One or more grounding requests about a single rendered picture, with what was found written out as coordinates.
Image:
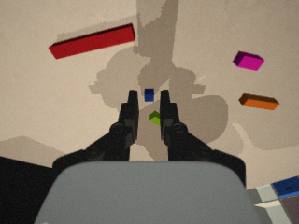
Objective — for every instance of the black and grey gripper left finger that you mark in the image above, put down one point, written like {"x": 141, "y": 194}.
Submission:
{"x": 113, "y": 146}

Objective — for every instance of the red rod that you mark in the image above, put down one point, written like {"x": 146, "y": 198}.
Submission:
{"x": 98, "y": 40}

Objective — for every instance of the magenta rectangular block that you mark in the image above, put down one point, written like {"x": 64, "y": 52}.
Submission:
{"x": 248, "y": 61}

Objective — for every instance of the lime green rod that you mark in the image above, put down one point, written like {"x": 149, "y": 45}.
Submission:
{"x": 155, "y": 117}

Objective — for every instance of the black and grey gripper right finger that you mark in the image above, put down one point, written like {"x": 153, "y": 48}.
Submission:
{"x": 182, "y": 145}

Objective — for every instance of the small blue block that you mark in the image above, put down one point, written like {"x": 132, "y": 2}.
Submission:
{"x": 149, "y": 95}

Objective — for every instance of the orange rectangular bar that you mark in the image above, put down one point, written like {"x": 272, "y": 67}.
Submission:
{"x": 258, "y": 101}

